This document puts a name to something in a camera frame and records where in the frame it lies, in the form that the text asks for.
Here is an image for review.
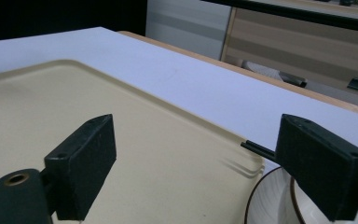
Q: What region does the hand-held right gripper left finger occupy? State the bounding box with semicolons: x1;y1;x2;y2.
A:
43;113;117;222

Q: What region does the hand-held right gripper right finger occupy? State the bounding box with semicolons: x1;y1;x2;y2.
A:
274;113;358;222

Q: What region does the black chopstick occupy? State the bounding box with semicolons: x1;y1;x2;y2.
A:
241;140;277;162

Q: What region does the white plate with brown rim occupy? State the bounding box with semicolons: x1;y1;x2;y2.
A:
243;166;358;224

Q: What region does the beige plastic tray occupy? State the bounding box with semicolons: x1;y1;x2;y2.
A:
0;59;266;224

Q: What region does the wooden cabinet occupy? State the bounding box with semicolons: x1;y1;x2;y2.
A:
220;7;358;110

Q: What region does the black bar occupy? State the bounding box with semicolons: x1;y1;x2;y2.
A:
202;0;358;35

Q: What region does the white cabinet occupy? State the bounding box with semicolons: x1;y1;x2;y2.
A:
145;0;233;61

